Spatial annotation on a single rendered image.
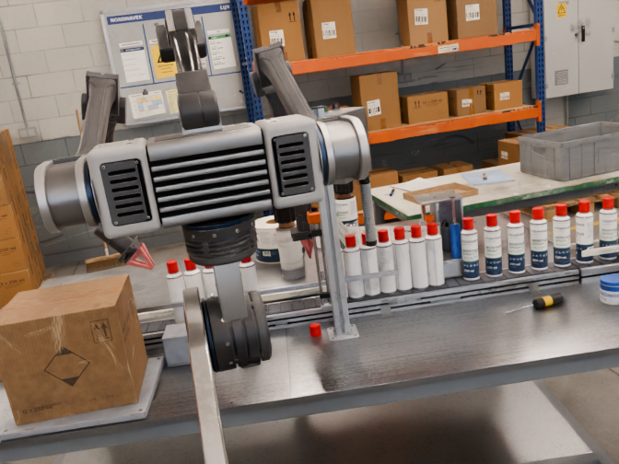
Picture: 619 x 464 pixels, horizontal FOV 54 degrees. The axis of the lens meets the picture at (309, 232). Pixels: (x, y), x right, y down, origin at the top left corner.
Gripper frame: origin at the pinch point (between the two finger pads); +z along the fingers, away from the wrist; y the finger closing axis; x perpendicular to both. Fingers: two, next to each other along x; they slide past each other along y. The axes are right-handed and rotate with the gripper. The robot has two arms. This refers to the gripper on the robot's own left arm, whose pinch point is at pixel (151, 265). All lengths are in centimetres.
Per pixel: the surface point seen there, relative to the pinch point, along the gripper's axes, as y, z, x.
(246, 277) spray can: -4.0, 23.8, -17.5
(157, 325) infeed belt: -1.5, 13.7, 14.0
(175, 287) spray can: -4.3, 9.5, -0.9
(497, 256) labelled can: -4, 79, -75
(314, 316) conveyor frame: -7, 47, -23
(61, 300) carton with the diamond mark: -33.2, -14.5, 8.8
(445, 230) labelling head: 9, 66, -69
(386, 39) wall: 458, 71, -162
